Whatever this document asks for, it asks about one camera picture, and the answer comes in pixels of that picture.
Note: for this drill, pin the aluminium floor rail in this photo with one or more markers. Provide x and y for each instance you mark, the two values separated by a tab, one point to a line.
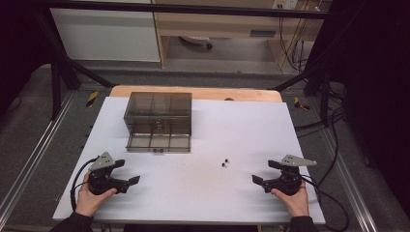
35	151
349	180

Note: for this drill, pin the black curtain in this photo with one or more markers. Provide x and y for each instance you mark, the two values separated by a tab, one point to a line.
19	48
377	96

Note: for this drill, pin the white cabinet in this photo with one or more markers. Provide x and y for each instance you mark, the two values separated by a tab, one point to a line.
106	34

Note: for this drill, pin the person's left hand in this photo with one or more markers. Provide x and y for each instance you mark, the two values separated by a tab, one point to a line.
87	199

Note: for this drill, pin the smoky transparent drawer cabinet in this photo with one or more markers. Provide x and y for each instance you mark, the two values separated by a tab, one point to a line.
158	111

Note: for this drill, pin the black metal frame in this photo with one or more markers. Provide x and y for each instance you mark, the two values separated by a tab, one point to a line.
180	9

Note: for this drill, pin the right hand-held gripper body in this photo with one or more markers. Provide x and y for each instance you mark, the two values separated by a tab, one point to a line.
285	180

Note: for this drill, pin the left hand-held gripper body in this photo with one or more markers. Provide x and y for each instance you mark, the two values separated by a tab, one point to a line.
102	180

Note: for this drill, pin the office chair base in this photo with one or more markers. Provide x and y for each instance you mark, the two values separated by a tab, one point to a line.
197	40

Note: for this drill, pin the person's right hand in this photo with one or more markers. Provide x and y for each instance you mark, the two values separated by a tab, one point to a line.
295	203

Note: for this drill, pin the smoky transparent compartment drawer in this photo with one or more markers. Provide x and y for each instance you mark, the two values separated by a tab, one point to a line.
158	142

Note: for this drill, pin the light wooden desk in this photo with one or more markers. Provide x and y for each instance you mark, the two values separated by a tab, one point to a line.
222	24

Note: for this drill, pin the white power strip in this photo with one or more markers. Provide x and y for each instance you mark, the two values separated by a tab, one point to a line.
284	4

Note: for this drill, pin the wooden board under white top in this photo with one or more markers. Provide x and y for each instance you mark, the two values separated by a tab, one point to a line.
199	93

